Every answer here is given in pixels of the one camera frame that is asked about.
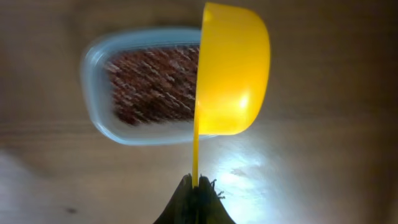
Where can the yellow plastic measuring scoop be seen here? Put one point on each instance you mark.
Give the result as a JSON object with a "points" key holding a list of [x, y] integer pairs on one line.
{"points": [[233, 71]]}

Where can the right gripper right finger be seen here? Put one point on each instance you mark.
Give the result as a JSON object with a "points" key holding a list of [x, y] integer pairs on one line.
{"points": [[210, 210]]}

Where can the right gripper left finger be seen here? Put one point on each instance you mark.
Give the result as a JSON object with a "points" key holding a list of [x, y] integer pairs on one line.
{"points": [[181, 208]]}

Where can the red adzuki beans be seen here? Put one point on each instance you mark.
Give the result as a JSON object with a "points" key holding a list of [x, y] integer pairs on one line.
{"points": [[154, 85]]}

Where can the clear plastic food container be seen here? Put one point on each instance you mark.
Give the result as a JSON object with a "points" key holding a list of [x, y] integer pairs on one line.
{"points": [[97, 87]]}

